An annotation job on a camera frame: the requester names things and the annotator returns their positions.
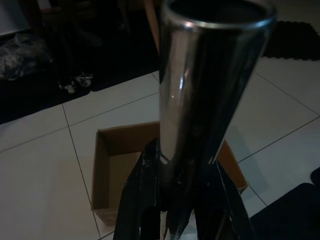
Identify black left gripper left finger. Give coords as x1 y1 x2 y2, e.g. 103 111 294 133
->
112 137 161 240

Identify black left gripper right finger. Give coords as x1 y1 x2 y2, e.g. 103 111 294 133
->
197 159 256 240

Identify large black floor mat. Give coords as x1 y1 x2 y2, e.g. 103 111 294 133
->
249 183 320 240

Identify brown cardboard box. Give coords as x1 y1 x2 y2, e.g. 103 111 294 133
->
90 121 251 227

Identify chrome chair caster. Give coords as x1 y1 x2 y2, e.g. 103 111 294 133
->
58 79 76 94
74 73 94 88

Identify black mat under chair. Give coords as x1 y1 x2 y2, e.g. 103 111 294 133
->
0 37 161 126

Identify wooden furniture leg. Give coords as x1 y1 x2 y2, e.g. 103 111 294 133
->
143 0 162 55

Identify grey crumpled plastic bag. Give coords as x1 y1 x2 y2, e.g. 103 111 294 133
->
0 33 53 81

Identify black interlocking foam mat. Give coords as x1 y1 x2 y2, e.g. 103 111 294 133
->
262 21 320 62

